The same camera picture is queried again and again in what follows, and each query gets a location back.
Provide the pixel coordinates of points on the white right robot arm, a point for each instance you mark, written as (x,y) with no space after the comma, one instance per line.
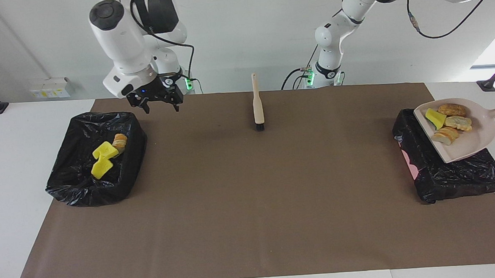
(119,44)

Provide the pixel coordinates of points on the beige hand brush black bristles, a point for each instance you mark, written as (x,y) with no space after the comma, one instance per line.
(257,104)

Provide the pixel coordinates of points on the brown table mat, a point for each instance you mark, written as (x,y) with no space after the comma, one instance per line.
(278,239)

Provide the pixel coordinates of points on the yellow sponge block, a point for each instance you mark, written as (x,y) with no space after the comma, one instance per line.
(101,168)

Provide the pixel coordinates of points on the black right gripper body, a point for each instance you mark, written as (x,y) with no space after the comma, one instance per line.
(156,93)

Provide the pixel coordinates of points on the notched yellow sponge piece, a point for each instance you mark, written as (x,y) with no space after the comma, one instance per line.
(106,151)

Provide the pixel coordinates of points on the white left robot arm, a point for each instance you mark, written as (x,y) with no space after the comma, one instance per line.
(335,28)

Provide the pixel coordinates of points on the beige plastic dustpan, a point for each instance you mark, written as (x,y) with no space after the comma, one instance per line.
(468,144)

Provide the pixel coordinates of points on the orange striped foam scrap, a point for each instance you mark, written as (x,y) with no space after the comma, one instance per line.
(444,136)

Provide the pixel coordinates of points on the pink bin with black bag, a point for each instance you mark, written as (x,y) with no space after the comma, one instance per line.
(453,179)

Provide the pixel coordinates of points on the large pale foam scrap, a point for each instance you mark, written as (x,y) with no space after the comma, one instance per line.
(120,143)

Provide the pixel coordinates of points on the white wall socket box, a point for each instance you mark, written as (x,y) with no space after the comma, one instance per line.
(50,88)

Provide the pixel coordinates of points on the small yellow sponge wedge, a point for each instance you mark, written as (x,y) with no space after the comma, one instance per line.
(435,117)

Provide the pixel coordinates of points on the small pale foam scrap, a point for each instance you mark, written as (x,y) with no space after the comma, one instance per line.
(458,123)

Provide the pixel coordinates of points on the brown peanut-shaped scrap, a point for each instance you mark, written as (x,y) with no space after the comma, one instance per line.
(452,110)

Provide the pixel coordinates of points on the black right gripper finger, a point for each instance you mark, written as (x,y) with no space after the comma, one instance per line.
(146,107)
(176,105)

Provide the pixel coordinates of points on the bin lined with black bag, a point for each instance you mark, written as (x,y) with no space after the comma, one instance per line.
(76,190)

